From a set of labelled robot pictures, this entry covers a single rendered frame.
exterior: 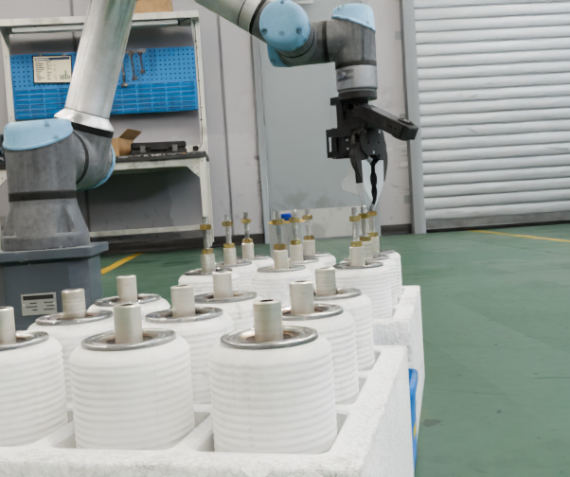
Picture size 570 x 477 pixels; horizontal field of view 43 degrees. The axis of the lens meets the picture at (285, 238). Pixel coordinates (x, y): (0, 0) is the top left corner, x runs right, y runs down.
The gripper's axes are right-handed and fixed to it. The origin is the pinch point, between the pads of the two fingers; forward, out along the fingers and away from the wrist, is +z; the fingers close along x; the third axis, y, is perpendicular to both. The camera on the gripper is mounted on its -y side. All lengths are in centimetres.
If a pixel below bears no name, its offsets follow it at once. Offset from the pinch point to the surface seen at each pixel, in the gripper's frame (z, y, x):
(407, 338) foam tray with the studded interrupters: 18.7, -22.2, 22.8
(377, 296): 13.3, -16.3, 21.5
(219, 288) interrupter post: 8, -19, 53
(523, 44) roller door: -121, 206, -491
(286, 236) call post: 6.0, 23.9, -1.7
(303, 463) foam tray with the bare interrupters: 16, -47, 71
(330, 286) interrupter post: 8, -29, 47
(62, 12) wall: -167, 469, -208
